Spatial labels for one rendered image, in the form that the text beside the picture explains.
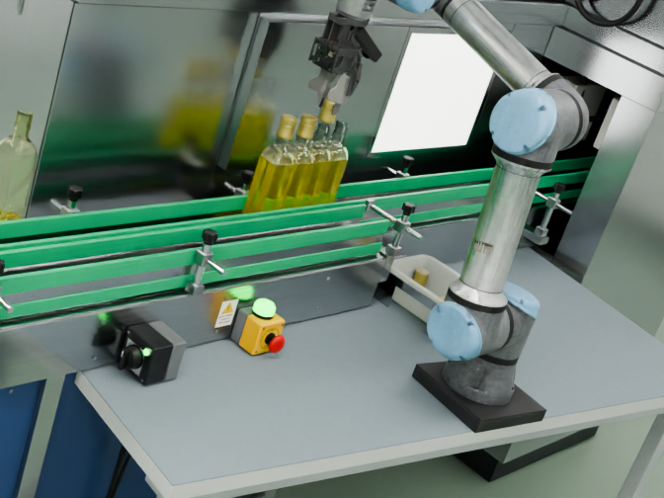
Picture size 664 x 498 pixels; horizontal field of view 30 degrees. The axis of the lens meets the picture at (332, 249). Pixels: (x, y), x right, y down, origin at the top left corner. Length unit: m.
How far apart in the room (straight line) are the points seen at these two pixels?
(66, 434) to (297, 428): 0.43
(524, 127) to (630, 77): 1.17
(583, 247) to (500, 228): 1.19
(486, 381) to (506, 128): 0.55
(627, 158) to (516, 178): 1.14
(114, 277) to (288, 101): 0.70
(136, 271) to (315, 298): 0.53
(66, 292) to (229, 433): 0.38
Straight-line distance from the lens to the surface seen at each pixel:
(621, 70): 3.40
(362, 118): 2.93
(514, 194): 2.29
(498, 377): 2.53
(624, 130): 3.40
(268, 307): 2.44
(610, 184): 3.42
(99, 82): 2.38
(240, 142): 2.66
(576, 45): 3.47
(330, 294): 2.67
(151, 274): 2.27
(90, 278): 2.17
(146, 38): 2.41
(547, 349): 2.96
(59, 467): 2.42
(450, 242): 3.15
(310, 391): 2.42
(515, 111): 2.25
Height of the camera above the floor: 1.94
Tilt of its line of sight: 23 degrees down
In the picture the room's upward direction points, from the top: 19 degrees clockwise
